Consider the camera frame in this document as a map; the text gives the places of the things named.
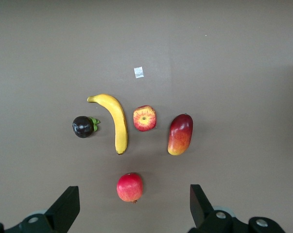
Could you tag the red yellow apple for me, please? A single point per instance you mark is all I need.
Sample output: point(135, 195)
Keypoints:
point(144, 118)

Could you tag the dark purple mangosteen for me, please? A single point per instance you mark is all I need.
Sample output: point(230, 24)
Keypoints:
point(82, 127)

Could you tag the yellow banana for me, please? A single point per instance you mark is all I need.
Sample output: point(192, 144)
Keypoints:
point(119, 121)

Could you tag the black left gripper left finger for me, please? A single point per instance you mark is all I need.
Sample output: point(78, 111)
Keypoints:
point(58, 216)

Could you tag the red pomegranate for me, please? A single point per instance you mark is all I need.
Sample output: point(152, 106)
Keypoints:
point(129, 187)

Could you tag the red yellow mango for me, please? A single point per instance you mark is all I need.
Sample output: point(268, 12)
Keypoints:
point(180, 136)

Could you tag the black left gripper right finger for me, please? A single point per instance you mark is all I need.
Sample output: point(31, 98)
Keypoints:
point(204, 218)

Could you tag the small tape piece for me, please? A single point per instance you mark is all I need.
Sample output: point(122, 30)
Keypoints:
point(138, 72)

